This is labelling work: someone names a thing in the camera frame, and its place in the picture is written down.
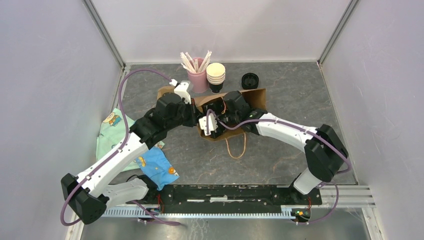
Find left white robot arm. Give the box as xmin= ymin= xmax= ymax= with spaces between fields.
xmin=60 ymin=92 xmax=198 ymax=227

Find stack of black lids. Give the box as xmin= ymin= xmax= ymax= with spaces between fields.
xmin=241 ymin=72 xmax=260 ymax=90

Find brown paper takeout bag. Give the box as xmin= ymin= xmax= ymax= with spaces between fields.
xmin=194 ymin=88 xmax=268 ymax=159

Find green patterned cloth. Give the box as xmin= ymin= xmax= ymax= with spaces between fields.
xmin=95 ymin=108 xmax=166 ymax=174

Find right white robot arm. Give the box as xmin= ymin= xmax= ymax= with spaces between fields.
xmin=205 ymin=91 xmax=352 ymax=204

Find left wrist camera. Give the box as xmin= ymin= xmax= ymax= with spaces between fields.
xmin=169 ymin=79 xmax=193 ymax=105

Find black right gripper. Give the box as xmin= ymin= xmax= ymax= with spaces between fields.
xmin=204 ymin=100 xmax=240 ymax=139

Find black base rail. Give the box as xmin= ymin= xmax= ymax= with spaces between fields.
xmin=138 ymin=184 xmax=323 ymax=214

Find brown cardboard cup carriers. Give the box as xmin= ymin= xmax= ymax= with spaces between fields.
xmin=156 ymin=85 xmax=175 ymax=100

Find stack of paper cups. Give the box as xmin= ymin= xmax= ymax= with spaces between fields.
xmin=206 ymin=62 xmax=226 ymax=94

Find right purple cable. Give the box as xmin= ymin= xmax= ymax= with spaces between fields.
xmin=205 ymin=108 xmax=352 ymax=226

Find pink metal utensil cup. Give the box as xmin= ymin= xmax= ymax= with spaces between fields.
xmin=187 ymin=57 xmax=209 ymax=94

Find blue patterned cloth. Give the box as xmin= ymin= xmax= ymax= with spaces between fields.
xmin=135 ymin=147 xmax=179 ymax=191

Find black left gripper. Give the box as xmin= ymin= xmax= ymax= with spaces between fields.
xmin=166 ymin=97 xmax=205 ymax=131

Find wooden stirrers in wrappers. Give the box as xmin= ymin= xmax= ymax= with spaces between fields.
xmin=180 ymin=50 xmax=212 ymax=74

